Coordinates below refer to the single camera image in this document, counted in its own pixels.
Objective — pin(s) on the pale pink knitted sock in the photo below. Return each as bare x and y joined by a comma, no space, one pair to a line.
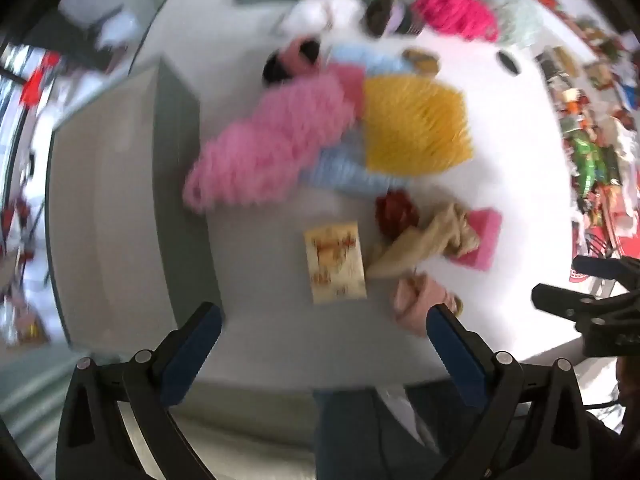
415,302

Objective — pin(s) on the pile of snack packets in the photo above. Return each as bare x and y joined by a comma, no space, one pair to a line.
595,160

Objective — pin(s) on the deep grey-green cardboard box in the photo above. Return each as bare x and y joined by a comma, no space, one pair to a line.
110,200

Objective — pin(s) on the black round disc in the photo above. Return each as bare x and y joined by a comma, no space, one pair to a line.
509,62

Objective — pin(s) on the pink sponge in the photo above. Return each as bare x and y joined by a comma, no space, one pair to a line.
480,237
350,85

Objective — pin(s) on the red satin cloth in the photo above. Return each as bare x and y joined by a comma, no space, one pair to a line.
395,212

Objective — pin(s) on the yellow foam net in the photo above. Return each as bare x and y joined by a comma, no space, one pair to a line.
415,125

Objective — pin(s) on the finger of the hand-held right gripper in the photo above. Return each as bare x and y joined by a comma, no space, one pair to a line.
605,267
560,300

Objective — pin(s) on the beige cloth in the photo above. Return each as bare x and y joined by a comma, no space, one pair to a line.
425,245

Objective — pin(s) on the person's leg in jeans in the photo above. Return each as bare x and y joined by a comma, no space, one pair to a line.
360,435

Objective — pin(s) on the white mesh bath ball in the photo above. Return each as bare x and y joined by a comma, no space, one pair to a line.
325,10

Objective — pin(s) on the pale green bath pouf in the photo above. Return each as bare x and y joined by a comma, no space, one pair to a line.
515,17

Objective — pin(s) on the brown plush pad stack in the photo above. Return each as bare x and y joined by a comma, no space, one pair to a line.
382,12

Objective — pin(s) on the yellow printed packet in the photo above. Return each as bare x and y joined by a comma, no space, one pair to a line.
335,262

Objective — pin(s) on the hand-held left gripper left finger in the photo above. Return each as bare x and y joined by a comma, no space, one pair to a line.
192,355

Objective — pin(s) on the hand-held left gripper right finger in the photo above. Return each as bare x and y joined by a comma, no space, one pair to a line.
457,360

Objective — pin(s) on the light blue quilted cloth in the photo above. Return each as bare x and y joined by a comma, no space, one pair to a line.
345,172

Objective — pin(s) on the magenta fluffy cloth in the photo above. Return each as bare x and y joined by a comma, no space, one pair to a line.
455,10

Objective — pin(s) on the light pink fluffy cloth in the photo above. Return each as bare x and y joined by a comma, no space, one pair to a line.
265,145

